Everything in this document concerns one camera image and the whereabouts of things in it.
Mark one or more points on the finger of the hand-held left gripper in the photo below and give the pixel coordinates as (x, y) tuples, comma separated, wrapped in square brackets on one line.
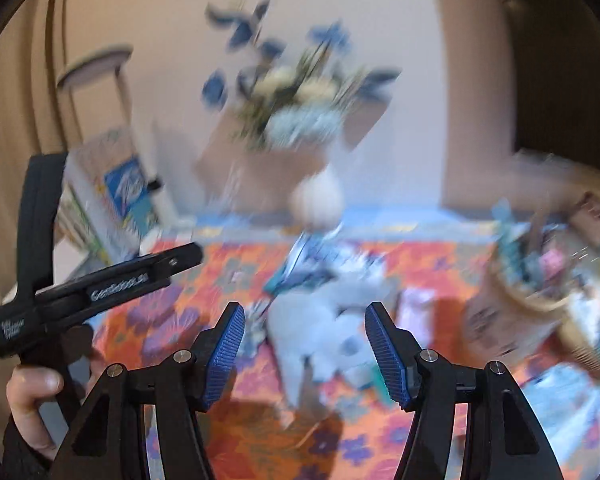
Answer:
[(175, 262)]

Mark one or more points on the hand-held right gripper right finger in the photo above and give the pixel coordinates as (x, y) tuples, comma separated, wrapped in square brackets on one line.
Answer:
[(387, 355)]

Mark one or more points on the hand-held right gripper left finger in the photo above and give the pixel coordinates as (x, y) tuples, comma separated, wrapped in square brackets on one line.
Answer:
[(225, 345)]

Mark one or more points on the woven basket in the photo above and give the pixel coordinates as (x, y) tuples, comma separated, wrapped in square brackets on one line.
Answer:
[(585, 350)]

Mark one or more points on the person's left forearm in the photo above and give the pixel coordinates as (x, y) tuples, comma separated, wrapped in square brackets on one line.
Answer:
[(20, 460)]

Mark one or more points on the person's left hand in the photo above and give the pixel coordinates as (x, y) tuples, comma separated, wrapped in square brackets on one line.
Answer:
[(27, 395)]

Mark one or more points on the orange floral tablecloth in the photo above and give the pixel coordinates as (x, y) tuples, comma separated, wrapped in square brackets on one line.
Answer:
[(180, 310)]

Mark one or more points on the purple box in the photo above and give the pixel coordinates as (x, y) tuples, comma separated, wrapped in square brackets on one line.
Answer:
[(415, 310)]

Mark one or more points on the blue plush bunny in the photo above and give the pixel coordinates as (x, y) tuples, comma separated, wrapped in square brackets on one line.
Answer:
[(310, 320)]

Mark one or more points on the row of books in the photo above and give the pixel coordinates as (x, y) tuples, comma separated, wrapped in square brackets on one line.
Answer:
[(120, 190)]

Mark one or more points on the blue patterned tissue packet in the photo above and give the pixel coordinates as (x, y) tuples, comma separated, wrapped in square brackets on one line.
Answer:
[(555, 395)]

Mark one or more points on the blue and white flowers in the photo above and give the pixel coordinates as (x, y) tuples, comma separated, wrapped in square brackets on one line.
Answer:
[(300, 95)]

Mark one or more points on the white desk lamp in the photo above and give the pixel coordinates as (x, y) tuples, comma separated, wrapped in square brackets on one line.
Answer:
[(95, 62)]

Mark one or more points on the dark frame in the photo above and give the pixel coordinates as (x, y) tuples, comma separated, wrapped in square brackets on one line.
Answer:
[(555, 60)]

